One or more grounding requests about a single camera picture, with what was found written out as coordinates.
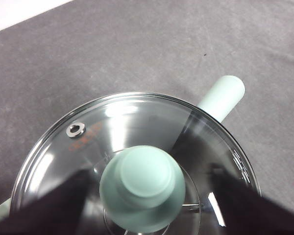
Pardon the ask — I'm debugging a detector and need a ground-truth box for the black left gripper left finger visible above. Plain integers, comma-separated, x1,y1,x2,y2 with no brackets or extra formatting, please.
0,170,106,235

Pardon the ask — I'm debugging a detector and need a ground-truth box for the mint green pot with handle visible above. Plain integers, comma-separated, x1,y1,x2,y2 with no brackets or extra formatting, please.
11,75,263,235

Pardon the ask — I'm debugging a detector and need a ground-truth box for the wire steaming rack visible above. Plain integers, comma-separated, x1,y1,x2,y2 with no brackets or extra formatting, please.
181,200,204,212

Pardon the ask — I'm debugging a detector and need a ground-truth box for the glass lid with mint knob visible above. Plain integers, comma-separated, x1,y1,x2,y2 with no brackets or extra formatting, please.
11,92,263,235

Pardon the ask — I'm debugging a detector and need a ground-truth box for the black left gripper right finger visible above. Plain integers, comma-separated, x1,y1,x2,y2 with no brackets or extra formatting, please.
209,165,294,235

